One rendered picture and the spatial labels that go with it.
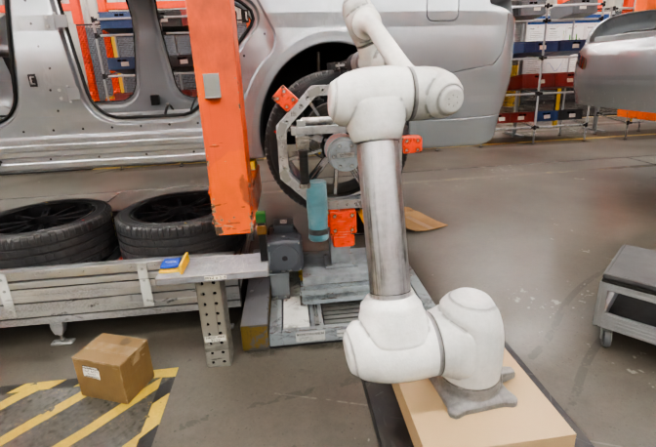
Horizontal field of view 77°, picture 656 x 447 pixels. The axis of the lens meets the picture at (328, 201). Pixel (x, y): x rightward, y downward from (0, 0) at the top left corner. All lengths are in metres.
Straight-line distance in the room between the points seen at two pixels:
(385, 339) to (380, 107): 0.52
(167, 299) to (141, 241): 0.30
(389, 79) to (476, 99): 1.48
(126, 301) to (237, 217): 0.69
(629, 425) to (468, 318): 0.94
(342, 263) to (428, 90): 1.30
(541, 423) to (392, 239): 0.55
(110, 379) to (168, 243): 0.62
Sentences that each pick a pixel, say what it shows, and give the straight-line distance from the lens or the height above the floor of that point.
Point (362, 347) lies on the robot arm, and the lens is 1.01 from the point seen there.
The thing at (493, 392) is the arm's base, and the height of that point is 0.41.
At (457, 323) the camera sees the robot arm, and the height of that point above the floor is 0.60.
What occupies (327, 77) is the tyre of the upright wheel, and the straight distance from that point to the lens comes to 1.84.
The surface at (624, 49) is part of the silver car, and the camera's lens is 4.01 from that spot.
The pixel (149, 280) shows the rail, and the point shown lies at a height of 0.30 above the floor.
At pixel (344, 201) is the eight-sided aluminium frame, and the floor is 0.61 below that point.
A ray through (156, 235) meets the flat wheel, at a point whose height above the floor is 0.47.
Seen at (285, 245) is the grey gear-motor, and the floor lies 0.39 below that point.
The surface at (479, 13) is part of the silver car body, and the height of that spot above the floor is 1.42.
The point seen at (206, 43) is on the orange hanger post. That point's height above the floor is 1.29.
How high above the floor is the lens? 1.18
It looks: 18 degrees down
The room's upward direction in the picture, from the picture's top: 2 degrees counter-clockwise
